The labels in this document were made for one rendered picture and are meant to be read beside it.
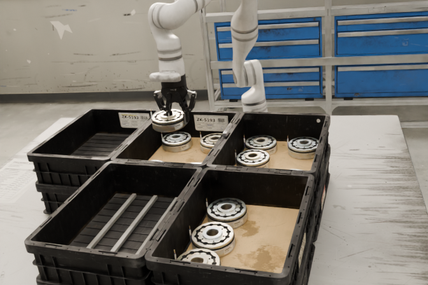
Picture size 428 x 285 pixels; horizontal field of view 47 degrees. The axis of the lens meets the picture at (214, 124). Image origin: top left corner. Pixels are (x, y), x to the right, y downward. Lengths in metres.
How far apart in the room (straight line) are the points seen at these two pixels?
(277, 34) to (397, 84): 0.86
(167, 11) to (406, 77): 2.36
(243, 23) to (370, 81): 1.93
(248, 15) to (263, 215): 0.66
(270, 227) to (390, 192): 0.53
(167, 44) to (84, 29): 3.39
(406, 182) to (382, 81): 1.81
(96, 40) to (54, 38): 0.43
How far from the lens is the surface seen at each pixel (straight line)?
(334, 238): 1.45
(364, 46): 3.40
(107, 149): 1.80
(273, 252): 1.19
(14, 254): 1.61
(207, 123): 1.74
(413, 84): 3.51
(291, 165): 1.54
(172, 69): 1.42
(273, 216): 1.30
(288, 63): 3.39
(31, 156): 1.64
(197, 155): 1.64
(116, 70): 4.75
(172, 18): 1.37
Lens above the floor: 1.56
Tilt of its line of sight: 23 degrees down
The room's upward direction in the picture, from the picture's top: 6 degrees counter-clockwise
